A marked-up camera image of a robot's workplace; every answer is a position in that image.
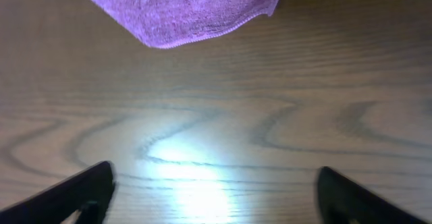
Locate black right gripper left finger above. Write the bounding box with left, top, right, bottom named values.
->
left=1, top=161, right=115, bottom=224

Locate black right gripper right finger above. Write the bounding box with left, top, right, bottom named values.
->
left=316, top=167, right=427, bottom=224

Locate purple microfiber cloth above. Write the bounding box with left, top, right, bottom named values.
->
left=91, top=0, right=279, bottom=49

